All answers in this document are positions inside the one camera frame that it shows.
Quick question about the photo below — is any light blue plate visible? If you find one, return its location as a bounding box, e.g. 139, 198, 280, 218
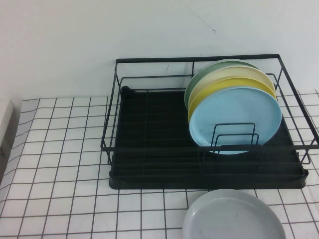
188, 87, 283, 156

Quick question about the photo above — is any yellow plate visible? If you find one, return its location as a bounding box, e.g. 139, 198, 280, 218
187, 77, 277, 122

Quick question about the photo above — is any green plate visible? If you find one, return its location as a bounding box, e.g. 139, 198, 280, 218
184, 59, 260, 112

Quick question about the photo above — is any cream plate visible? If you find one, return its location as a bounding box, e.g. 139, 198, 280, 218
188, 66, 275, 110

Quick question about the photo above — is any grey plate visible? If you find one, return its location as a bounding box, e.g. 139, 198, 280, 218
182, 188, 287, 239

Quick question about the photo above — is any white black-grid tablecloth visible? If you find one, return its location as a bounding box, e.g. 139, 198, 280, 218
0, 91, 319, 239

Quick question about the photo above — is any beige box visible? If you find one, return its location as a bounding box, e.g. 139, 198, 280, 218
0, 99, 22, 186

